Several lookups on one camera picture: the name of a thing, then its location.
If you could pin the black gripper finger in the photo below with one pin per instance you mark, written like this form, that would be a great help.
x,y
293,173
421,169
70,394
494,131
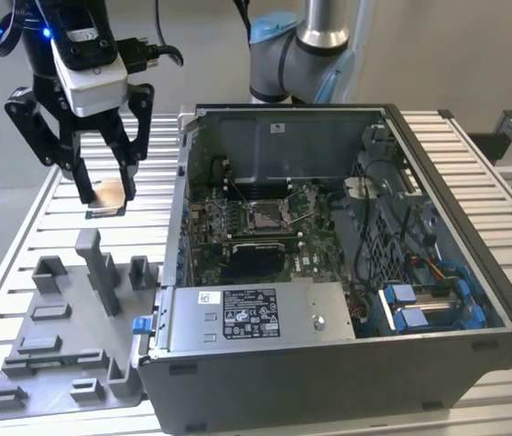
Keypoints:
x,y
144,122
52,141

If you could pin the silver square CPU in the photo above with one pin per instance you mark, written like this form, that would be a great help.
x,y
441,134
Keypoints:
x,y
108,193

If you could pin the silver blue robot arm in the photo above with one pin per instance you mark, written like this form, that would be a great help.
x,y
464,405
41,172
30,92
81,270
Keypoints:
x,y
301,68

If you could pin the black RAM slot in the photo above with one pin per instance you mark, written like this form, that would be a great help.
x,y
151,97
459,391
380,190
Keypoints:
x,y
265,183
265,192

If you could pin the CPU socket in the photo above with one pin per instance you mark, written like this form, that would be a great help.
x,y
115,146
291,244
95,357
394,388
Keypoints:
x,y
265,218

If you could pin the black expansion slot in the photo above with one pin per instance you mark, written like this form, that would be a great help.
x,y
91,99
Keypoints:
x,y
278,235

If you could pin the metal locking lever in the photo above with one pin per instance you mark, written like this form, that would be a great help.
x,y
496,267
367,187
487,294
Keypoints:
x,y
240,191

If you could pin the white black sticker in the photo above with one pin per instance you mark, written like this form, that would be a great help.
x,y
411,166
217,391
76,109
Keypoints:
x,y
277,128

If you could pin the black graphics card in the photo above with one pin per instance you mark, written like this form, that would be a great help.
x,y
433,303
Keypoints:
x,y
256,260

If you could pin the grey plastic parts rack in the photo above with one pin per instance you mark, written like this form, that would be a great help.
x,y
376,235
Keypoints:
x,y
79,318

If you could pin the blue plastic latch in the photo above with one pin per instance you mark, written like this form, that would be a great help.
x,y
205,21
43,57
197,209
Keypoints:
x,y
141,326

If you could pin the green motherboard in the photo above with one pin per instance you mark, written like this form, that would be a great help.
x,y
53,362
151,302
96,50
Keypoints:
x,y
315,245

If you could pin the green RAM stick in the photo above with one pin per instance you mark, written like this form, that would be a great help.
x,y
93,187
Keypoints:
x,y
67,361

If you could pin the grey plastic disk bay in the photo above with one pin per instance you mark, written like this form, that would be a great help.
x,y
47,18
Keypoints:
x,y
387,177

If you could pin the silver power supply unit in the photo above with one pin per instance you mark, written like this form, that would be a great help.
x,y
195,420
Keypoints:
x,y
328,300

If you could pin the black open PC case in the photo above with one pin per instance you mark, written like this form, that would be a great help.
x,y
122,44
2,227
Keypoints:
x,y
283,390

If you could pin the hard disk in blue carrier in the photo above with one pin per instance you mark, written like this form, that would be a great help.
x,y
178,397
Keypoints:
x,y
412,318
399,293

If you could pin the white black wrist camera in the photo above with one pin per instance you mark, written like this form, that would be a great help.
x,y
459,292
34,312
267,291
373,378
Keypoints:
x,y
97,91

